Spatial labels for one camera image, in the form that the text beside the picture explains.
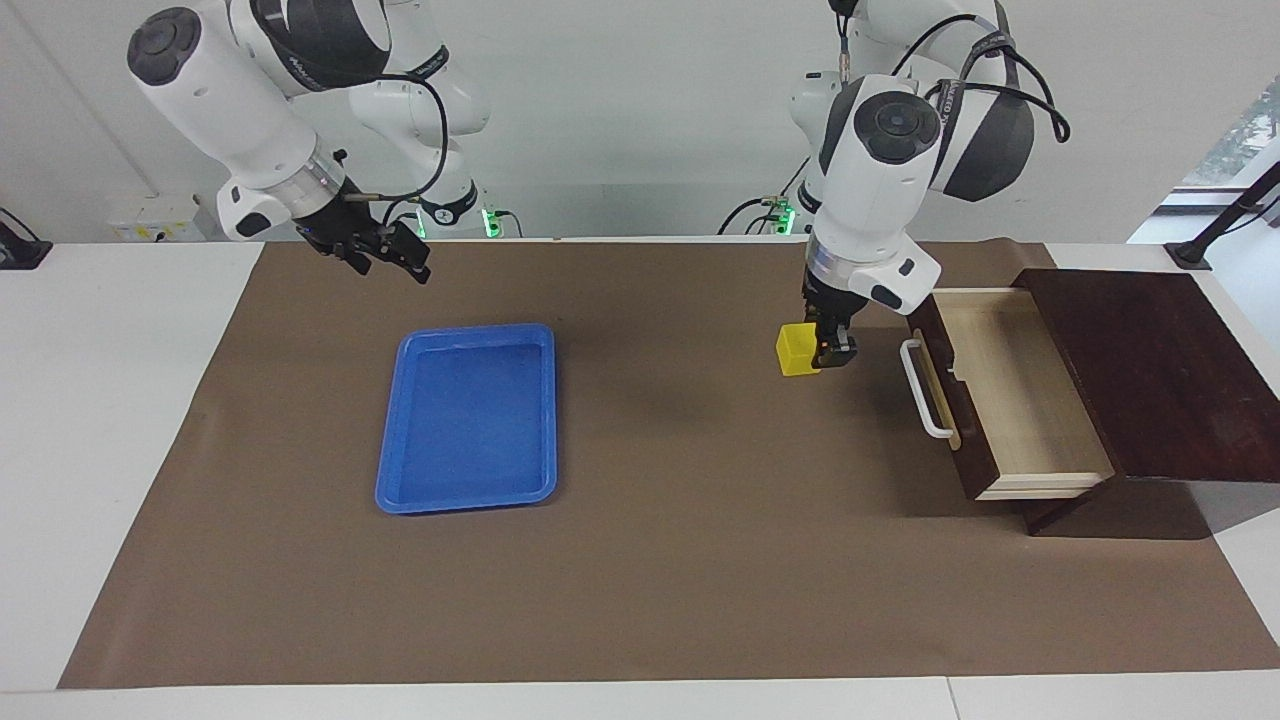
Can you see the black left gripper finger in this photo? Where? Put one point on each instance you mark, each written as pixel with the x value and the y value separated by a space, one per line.
pixel 838 348

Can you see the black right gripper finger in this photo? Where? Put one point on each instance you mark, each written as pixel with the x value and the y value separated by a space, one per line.
pixel 412 255
pixel 361 262

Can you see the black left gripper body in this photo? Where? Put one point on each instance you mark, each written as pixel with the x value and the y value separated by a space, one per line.
pixel 830 300

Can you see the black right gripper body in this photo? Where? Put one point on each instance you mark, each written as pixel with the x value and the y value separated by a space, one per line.
pixel 340 228

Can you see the yellow cube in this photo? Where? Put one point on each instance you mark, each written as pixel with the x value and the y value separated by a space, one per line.
pixel 797 352

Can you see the wooden drawer with dark front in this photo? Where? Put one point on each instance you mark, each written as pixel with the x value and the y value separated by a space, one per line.
pixel 1020 400

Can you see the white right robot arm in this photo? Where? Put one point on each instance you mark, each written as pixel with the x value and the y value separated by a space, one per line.
pixel 240 120

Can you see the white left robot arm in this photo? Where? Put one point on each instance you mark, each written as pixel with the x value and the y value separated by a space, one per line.
pixel 880 190

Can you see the dark wooden drawer cabinet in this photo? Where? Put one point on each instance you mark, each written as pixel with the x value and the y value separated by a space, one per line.
pixel 1160 370

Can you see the blue plastic tray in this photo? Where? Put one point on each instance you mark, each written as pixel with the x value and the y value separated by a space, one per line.
pixel 470 420

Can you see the brown table mat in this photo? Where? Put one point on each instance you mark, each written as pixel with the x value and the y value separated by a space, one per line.
pixel 680 560

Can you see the white wall socket box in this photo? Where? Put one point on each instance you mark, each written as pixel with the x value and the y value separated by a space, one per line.
pixel 155 220

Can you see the black camera stand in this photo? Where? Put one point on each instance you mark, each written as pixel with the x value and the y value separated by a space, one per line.
pixel 1225 215
pixel 20 250

